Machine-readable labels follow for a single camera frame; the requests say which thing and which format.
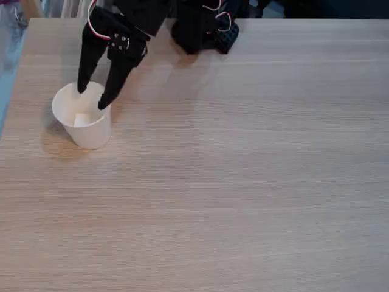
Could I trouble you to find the white paper cup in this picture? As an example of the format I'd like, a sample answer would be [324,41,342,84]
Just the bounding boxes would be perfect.
[51,80,113,150]

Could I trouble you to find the pale hanging fabric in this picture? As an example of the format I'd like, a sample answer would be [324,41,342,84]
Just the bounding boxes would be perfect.
[43,0,92,18]

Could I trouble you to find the person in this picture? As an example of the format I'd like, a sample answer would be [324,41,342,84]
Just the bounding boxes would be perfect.
[0,0,32,75]

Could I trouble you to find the small white block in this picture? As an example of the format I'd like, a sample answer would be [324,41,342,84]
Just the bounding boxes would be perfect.
[73,113,94,128]

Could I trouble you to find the red and white cable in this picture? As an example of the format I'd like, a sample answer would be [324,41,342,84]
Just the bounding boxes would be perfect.
[86,0,112,42]

